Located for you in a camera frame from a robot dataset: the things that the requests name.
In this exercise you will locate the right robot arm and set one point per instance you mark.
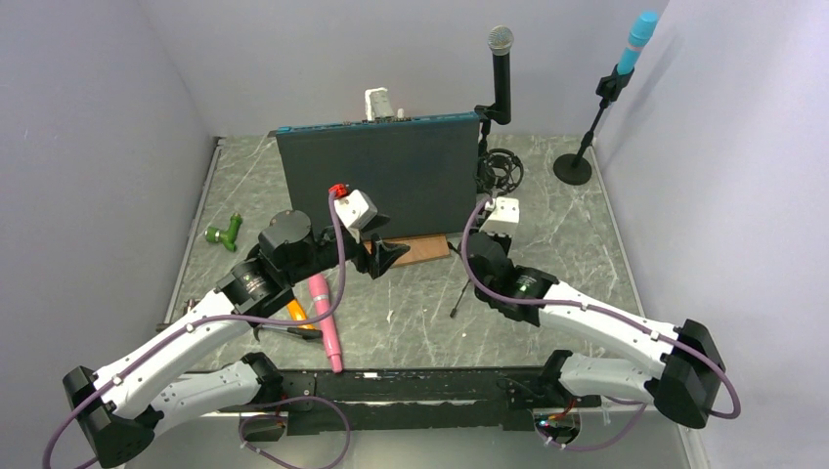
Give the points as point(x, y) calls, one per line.
point(676, 368)

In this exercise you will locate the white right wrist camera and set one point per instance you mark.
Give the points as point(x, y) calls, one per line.
point(501, 216)

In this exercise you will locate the dark teal panel board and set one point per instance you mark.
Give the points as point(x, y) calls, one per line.
point(418, 171)

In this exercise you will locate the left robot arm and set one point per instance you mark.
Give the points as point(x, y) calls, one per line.
point(122, 407)

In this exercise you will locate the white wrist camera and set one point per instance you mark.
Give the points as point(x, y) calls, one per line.
point(501, 216)
point(354, 209)

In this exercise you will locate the wooden base plate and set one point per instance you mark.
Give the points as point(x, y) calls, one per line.
point(423, 249)

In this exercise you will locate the blue microphone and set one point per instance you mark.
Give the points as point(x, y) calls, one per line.
point(640, 34)

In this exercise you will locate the black round base mic stand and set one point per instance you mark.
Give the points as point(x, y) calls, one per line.
point(485, 129)

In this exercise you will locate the black stand with blue mic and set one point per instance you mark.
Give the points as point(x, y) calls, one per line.
point(573, 168)

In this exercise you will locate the white grey device behind board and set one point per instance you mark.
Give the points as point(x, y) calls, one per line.
point(379, 108)

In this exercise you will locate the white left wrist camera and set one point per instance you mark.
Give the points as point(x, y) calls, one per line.
point(354, 209)

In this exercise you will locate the black handheld microphone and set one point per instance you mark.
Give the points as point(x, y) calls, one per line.
point(500, 41)

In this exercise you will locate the green plastic fitting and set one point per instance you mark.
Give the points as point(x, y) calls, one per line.
point(227, 237)

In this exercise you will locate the black tripod shock mount stand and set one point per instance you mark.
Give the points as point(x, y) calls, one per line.
point(499, 172)

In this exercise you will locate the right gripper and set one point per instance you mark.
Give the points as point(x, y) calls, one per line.
point(504, 239)

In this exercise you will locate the black front mounting rail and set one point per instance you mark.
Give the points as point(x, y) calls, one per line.
point(320, 400)

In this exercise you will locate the pink microphone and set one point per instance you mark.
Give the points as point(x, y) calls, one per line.
point(318, 289)

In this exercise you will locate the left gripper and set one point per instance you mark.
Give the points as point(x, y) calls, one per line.
point(376, 263)

